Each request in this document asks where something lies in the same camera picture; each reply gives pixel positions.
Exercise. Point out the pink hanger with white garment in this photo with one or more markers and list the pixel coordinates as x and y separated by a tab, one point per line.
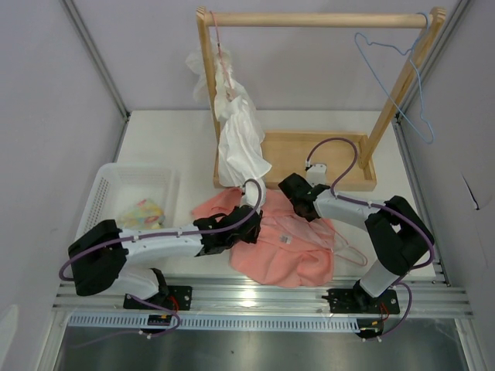
230	92

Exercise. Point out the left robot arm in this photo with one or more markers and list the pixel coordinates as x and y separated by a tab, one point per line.
108	258

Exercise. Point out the pink wire hanger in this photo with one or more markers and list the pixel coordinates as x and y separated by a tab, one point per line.
345	251

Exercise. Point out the white plastic basket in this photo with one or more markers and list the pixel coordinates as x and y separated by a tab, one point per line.
119	188

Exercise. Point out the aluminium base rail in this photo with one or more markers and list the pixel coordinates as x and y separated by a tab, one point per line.
241	304

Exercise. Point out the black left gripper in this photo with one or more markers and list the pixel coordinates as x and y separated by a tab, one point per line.
252	237

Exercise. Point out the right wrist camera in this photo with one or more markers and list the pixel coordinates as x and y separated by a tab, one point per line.
316	173

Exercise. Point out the pastel floral cloth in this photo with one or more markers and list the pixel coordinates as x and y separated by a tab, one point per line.
144	215

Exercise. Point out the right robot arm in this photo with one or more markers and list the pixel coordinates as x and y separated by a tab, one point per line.
399	238

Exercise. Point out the white garment on hanger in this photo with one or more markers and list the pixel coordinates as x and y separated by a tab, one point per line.
240	158

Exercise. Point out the pink skirt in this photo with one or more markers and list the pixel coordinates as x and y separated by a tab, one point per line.
290	251

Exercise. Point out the blue wire hanger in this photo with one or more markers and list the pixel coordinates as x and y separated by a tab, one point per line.
412	75

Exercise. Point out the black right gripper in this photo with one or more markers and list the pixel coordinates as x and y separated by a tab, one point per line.
311	186

